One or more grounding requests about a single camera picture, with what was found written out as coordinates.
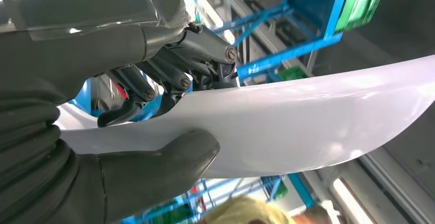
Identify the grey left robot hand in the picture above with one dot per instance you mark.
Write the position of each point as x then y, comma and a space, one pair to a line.
85, 46

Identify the blue metal shelf rack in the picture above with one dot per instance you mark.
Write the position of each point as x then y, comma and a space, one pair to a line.
312, 1

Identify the green plastic crate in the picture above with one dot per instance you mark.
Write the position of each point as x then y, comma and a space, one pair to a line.
360, 1
292, 74

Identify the cardboard box with brown paper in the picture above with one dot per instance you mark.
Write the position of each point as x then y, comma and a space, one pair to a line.
244, 212

